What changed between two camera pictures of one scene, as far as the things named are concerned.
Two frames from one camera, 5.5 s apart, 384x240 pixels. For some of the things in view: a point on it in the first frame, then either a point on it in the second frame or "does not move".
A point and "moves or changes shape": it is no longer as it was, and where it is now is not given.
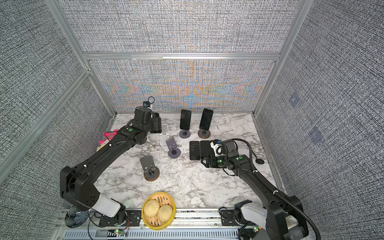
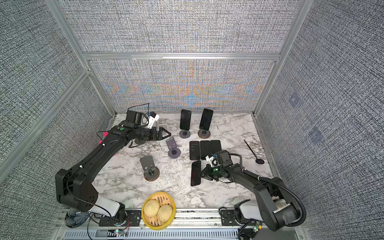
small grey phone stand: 174,151 does not move
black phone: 157,127 moves or changes shape
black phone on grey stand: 185,119 does not move
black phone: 194,150 does not move
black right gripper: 208,161 to 207,174
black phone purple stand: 206,149 does not move
